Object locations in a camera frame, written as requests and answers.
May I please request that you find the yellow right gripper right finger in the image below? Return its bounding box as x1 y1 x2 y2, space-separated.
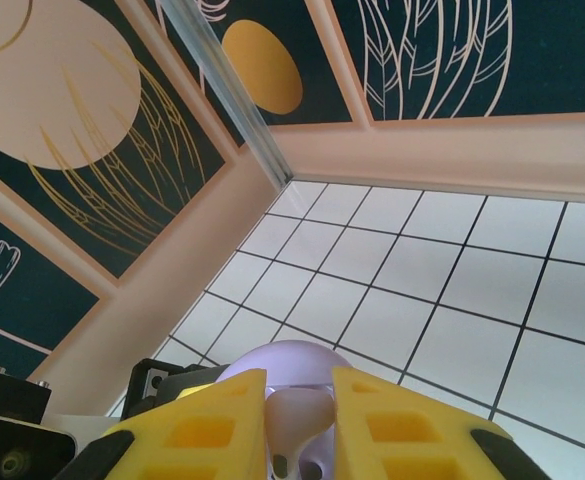
331 365 543 480

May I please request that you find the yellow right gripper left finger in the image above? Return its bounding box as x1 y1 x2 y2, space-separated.
61 368 269 480

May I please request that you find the purple earbud charging case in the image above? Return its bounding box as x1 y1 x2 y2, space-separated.
219 339 356 480

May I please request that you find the aluminium corner post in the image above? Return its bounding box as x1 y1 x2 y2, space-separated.
157 0 294 192

